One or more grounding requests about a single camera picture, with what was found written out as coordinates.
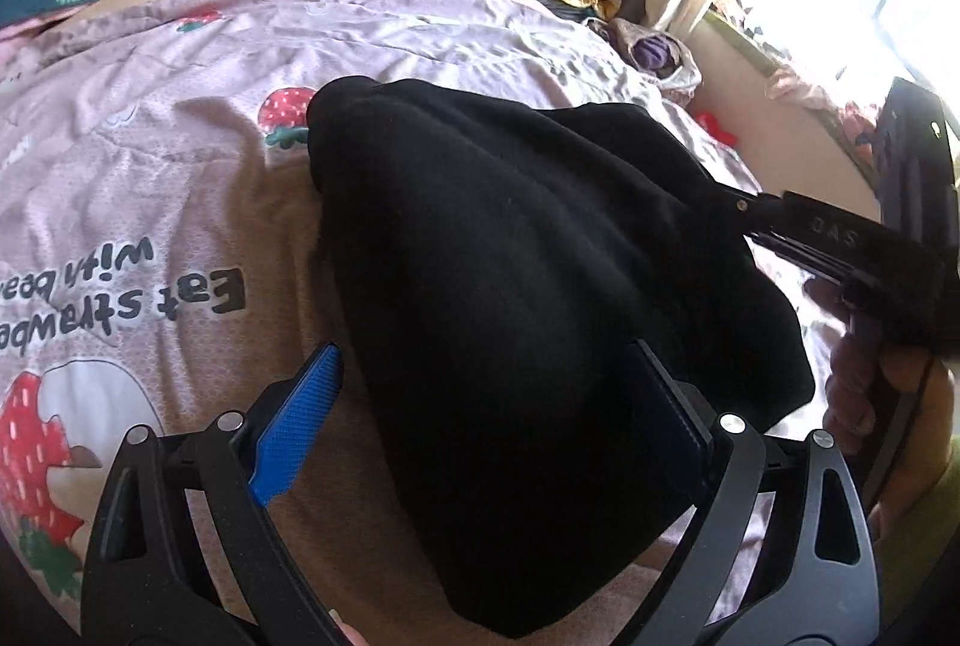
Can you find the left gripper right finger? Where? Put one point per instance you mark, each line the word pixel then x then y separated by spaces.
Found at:
pixel 681 439

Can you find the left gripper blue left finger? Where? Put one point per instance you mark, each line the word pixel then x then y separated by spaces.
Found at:
pixel 285 420

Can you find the black sweatshirt with orange cuffs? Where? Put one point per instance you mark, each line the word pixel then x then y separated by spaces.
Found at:
pixel 494 264

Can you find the green sleeve forearm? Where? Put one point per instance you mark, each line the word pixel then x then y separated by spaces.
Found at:
pixel 907 553

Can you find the clothes on window sill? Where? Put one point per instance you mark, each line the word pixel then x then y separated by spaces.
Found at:
pixel 849 112

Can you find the lilac strawberry print duvet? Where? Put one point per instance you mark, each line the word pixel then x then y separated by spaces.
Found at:
pixel 161 258

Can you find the red plastic bag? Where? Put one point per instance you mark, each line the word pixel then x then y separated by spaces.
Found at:
pixel 712 126

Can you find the floral bag with purple cloth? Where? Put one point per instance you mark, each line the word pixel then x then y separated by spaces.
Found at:
pixel 660 57

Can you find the pink quilt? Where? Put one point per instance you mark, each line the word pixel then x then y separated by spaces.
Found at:
pixel 15 36

